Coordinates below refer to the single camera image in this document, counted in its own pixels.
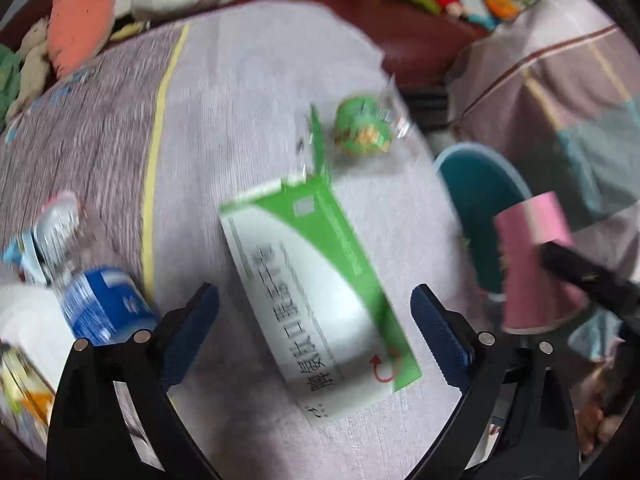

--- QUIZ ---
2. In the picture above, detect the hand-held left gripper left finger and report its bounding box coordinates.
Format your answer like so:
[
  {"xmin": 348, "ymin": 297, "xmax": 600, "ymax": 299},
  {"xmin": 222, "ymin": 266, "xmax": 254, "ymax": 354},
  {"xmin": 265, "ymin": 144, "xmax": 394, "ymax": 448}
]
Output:
[{"xmin": 46, "ymin": 282, "xmax": 221, "ymax": 480}]

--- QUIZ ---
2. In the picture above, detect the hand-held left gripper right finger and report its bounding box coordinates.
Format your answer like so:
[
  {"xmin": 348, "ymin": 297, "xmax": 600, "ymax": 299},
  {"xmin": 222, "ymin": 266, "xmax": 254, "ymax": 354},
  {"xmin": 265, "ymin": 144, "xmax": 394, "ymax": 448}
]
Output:
[{"xmin": 397, "ymin": 284, "xmax": 581, "ymax": 480}]

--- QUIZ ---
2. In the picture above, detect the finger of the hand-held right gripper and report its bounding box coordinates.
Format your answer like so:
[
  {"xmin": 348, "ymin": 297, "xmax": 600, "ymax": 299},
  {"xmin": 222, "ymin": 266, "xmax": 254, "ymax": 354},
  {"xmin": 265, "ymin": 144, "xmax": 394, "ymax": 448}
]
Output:
[{"xmin": 541, "ymin": 243, "xmax": 640, "ymax": 321}]

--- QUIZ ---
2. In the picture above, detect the pink paper cup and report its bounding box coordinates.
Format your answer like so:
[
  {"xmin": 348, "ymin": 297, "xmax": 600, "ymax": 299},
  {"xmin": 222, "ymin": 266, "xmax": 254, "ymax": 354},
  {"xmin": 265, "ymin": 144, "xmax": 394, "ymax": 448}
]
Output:
[{"xmin": 492, "ymin": 191, "xmax": 592, "ymax": 336}]

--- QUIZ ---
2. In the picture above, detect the green and white carton box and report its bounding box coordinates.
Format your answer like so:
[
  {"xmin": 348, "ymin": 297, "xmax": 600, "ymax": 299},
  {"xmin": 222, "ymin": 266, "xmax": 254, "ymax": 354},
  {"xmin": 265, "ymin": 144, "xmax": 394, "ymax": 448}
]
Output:
[{"xmin": 219, "ymin": 104, "xmax": 421, "ymax": 430}]

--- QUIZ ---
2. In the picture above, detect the teal plastic bin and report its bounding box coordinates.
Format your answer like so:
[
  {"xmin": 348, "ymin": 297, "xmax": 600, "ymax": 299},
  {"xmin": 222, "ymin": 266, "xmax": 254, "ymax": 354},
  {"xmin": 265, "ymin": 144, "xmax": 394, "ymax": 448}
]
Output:
[{"xmin": 432, "ymin": 142, "xmax": 536, "ymax": 301}]

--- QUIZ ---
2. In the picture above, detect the blue label water bottle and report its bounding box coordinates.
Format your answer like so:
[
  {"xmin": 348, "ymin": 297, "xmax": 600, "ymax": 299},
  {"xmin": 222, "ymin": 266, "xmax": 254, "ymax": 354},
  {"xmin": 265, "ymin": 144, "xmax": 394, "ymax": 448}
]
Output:
[{"xmin": 50, "ymin": 265, "xmax": 161, "ymax": 346}]

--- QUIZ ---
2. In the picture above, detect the white tissue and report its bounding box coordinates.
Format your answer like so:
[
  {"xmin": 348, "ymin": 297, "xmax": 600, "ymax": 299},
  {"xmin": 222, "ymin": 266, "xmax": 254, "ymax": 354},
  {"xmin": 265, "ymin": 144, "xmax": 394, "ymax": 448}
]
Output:
[{"xmin": 0, "ymin": 280, "xmax": 76, "ymax": 391}]

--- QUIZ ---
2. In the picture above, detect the yellow printed packet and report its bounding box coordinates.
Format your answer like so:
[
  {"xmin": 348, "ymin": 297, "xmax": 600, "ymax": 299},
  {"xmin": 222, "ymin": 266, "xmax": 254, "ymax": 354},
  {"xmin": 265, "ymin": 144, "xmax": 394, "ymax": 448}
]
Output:
[{"xmin": 0, "ymin": 345, "xmax": 56, "ymax": 428}]

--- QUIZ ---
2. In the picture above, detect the blue and white wrapper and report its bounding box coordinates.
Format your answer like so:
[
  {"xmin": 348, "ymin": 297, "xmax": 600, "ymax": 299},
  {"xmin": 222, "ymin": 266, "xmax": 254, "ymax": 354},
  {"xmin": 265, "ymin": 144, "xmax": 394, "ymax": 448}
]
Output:
[{"xmin": 2, "ymin": 232, "xmax": 51, "ymax": 287}]

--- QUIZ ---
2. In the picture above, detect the striped pastel quilt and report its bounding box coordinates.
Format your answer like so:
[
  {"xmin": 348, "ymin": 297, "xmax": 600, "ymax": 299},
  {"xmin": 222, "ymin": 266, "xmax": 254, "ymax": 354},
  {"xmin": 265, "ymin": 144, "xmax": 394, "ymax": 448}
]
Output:
[{"xmin": 447, "ymin": 0, "xmax": 640, "ymax": 363}]

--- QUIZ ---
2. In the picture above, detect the green snack in clear wrapper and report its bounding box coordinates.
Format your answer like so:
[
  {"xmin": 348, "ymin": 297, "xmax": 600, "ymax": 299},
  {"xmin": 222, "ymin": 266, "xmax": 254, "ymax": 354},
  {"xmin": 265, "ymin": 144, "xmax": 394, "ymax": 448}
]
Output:
[{"xmin": 300, "ymin": 80, "xmax": 416, "ymax": 171}]

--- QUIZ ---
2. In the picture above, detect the dark red leather sofa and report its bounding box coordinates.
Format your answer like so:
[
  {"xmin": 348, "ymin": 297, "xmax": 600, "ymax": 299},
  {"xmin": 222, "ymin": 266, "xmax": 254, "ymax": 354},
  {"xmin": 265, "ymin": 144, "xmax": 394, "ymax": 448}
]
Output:
[{"xmin": 0, "ymin": 0, "xmax": 506, "ymax": 88}]

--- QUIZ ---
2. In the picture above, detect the colourful toy book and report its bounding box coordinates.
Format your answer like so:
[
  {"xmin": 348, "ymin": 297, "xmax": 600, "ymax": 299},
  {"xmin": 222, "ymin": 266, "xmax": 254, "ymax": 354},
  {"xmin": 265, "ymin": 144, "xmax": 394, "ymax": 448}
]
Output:
[{"xmin": 482, "ymin": 0, "xmax": 532, "ymax": 25}]

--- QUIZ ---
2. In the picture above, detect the beige plush doll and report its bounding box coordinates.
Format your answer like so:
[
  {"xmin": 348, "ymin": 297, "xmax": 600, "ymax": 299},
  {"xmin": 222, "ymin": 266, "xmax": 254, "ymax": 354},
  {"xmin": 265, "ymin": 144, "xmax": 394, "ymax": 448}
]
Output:
[{"xmin": 5, "ymin": 17, "xmax": 53, "ymax": 122}]

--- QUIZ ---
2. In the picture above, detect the pink carrot plush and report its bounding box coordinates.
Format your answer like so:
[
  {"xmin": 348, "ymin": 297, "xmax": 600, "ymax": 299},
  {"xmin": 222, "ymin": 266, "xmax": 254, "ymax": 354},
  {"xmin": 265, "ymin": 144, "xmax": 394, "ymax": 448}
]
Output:
[{"xmin": 47, "ymin": 0, "xmax": 116, "ymax": 81}]

